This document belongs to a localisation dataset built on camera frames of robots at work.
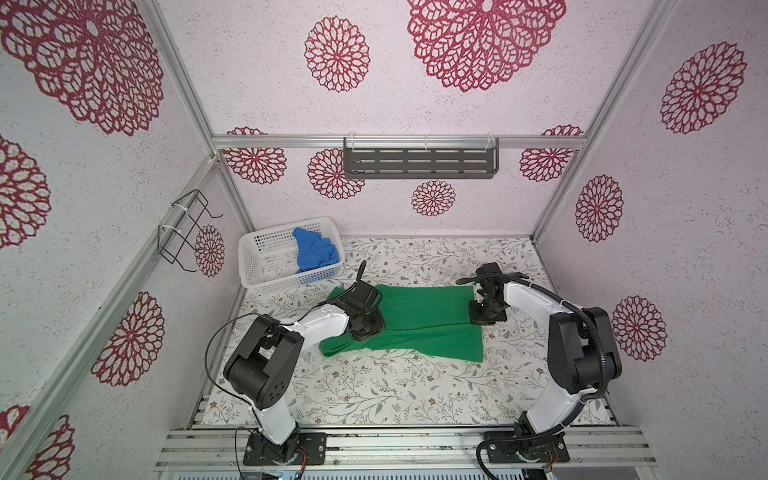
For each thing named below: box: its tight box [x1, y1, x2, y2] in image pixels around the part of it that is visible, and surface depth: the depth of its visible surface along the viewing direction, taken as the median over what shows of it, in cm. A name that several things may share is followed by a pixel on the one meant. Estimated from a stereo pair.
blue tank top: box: [292, 227, 339, 273], surface depth 111 cm
